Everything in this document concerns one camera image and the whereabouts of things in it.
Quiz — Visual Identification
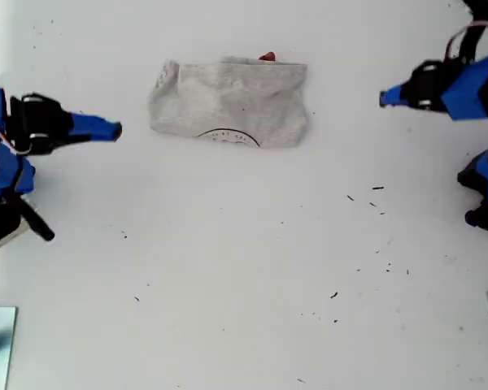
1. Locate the black camera stalk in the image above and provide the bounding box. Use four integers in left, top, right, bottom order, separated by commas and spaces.
459, 28, 488, 63

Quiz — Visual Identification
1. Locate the red white servo wire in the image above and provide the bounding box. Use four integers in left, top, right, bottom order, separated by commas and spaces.
0, 119, 33, 158
447, 21, 488, 63

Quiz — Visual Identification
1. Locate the grey shirt with rust sleeves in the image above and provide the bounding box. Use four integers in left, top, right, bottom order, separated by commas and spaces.
147, 51, 311, 150

